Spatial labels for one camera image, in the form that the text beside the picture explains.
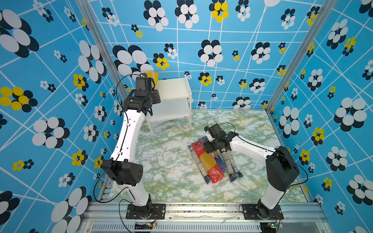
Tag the red spaghetti bag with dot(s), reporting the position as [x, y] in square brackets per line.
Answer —
[208, 162]

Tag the yellow spaghetti bag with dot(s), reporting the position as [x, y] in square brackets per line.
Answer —
[154, 75]

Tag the right aluminium corner post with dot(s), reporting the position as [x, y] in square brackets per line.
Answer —
[325, 11]

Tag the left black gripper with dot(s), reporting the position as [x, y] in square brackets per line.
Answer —
[154, 93]

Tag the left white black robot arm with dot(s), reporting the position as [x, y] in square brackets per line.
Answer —
[122, 167]

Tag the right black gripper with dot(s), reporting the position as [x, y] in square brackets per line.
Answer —
[208, 147]

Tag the dark blue spaghetti bag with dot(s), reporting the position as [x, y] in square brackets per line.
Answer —
[222, 161]

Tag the left aluminium corner post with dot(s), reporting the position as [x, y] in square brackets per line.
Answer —
[89, 17]

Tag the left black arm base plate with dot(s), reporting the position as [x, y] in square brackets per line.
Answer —
[155, 211]

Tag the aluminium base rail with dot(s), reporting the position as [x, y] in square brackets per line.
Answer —
[206, 218]

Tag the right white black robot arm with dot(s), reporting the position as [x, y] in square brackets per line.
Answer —
[281, 169]

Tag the clear noodle bag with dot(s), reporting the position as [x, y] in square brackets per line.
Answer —
[199, 164]
[232, 168]

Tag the white two-tier metal shelf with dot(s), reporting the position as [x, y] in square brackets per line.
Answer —
[176, 102]

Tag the aluminium corner post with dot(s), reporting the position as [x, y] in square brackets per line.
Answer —
[325, 11]
[89, 17]

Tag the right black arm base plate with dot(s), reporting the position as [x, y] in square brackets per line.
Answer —
[259, 212]

